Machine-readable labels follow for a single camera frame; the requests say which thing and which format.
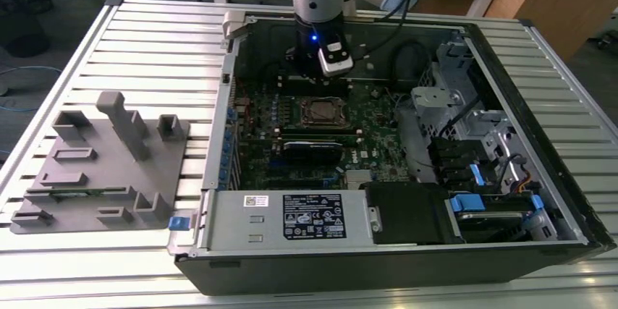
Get silver CPU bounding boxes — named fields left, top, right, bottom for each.
left=308, top=101, right=340, bottom=121

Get metal socket cover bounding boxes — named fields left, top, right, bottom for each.
left=299, top=96, right=351, bottom=128

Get CPU socket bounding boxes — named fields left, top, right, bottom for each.
left=299, top=96, right=352, bottom=130

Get black graphics card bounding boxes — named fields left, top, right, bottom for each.
left=281, top=139, right=347, bottom=166

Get silver metal drive cage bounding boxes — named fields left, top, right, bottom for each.
left=409, top=43, right=488, bottom=136

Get green motherboard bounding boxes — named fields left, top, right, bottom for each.
left=231, top=77, right=420, bottom=191

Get silver chipset heatsink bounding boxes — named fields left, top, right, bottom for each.
left=345, top=169, right=375, bottom=183

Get silver power supply unit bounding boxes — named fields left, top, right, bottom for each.
left=194, top=189, right=381, bottom=253

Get blue plastic pull tab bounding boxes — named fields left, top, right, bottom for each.
left=469, top=163, right=487, bottom=186

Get black fan shroud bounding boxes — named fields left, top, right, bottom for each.
left=361, top=182, right=467, bottom=245

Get hard disk in blue carrier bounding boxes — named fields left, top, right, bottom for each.
left=445, top=192, right=550, bottom=243

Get grey parts rack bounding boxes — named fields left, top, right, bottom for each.
left=8, top=90, right=192, bottom=236

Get black PC case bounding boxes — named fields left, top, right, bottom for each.
left=165, top=10, right=618, bottom=297

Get green RAM stick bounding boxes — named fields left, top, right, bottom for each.
left=26, top=187, right=129, bottom=198

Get office chair wheel base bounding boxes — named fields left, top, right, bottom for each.
left=586, top=12, right=618, bottom=51

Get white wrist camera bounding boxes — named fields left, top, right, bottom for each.
left=316, top=41, right=355, bottom=78

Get thick black cable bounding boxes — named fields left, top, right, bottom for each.
left=436, top=93, right=481, bottom=142

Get black plastic drive bracket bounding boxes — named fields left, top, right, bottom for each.
left=427, top=137, right=500, bottom=191

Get blue floor cable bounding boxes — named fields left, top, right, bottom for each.
left=0, top=65, right=64, bottom=113

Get coloured power wires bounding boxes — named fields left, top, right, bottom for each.
left=513, top=172, right=536, bottom=195

